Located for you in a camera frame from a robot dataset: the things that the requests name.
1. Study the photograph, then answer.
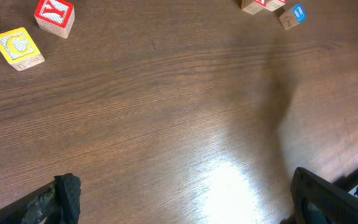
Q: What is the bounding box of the yellow C block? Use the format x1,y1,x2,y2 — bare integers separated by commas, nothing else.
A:
0,27,45,71

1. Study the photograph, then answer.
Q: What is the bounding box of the red Y block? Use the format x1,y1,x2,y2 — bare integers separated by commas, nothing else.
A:
34,0,75,39

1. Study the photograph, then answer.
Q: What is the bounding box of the red I block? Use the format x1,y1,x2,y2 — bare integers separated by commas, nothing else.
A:
241,0,266,15

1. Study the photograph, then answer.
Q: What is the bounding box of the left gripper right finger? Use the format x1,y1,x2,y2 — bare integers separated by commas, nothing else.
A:
280,167,358,224

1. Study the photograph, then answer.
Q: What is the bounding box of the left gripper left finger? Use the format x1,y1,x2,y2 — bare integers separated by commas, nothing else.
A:
0,173,81,224

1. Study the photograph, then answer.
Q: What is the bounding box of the blue L block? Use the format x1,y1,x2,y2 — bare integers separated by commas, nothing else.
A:
279,4,306,30

